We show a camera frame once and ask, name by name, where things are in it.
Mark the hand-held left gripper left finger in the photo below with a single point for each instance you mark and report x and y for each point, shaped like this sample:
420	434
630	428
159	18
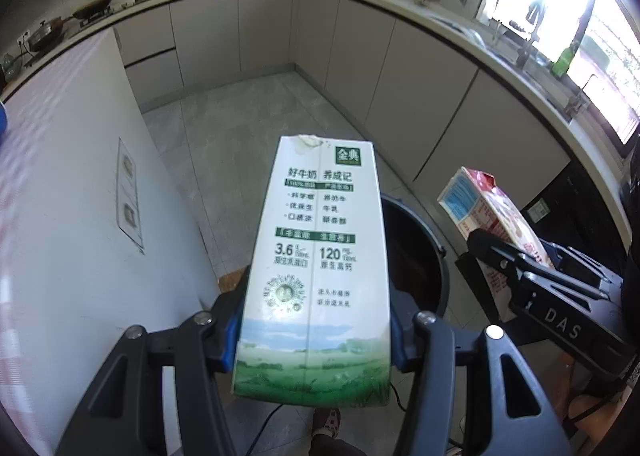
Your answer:
235	336

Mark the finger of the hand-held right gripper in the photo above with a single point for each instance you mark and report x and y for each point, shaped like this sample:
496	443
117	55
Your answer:
492	248
580	263

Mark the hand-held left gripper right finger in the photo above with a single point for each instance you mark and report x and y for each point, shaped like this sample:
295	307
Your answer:
396	346

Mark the red and white carton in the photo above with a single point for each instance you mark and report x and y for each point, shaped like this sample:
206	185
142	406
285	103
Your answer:
492	213

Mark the black trash bin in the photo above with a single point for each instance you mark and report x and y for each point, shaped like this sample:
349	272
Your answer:
417	256

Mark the white and green milk carton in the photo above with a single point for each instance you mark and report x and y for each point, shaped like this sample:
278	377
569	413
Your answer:
320	261

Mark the black built-in appliance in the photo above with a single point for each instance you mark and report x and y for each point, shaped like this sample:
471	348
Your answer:
575	206

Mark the person's shoe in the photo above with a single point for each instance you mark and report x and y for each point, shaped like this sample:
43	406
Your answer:
326	426

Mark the small sink tap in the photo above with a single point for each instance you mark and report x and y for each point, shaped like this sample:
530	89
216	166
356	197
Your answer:
580	101

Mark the clear label sticker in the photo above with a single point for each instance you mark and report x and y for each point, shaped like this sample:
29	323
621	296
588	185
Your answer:
130	196

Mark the green bottle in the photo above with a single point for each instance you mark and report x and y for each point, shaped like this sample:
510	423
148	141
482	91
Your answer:
563	61

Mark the kitchen faucet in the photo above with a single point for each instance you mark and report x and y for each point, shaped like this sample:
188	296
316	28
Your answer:
531	36

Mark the pan with glass lid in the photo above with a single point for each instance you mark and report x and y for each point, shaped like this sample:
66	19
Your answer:
45	33

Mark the wok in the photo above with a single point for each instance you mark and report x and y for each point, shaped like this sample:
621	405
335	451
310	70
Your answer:
92	7

